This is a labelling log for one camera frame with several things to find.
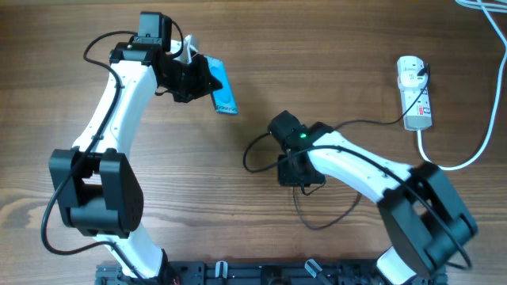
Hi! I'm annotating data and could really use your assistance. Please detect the white power strip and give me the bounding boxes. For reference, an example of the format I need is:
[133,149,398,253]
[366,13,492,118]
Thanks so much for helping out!
[397,55,433,131]

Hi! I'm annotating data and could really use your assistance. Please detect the Galaxy S25 smartphone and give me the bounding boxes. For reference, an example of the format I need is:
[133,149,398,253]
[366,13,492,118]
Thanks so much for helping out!
[205,55,238,115]

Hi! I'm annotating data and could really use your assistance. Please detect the black USB charging cable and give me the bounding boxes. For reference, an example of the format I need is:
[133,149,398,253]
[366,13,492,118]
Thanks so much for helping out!
[292,63,432,231]

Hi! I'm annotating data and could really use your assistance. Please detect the white USB wall charger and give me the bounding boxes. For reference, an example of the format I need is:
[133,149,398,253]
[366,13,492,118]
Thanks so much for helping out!
[398,70,426,91]

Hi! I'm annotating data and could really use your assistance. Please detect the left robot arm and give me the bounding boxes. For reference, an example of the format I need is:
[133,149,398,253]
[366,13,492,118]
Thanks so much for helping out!
[48,39,237,284]

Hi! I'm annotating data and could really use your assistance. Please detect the white power strip cord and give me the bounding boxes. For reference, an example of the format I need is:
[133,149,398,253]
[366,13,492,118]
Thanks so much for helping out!
[416,0,507,172]

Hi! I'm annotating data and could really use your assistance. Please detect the white cables at corner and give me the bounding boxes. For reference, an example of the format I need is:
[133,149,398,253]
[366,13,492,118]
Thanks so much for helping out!
[453,0,507,15]

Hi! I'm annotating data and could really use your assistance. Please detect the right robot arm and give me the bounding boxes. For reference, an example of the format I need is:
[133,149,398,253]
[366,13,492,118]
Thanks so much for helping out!
[268,111,478,284]

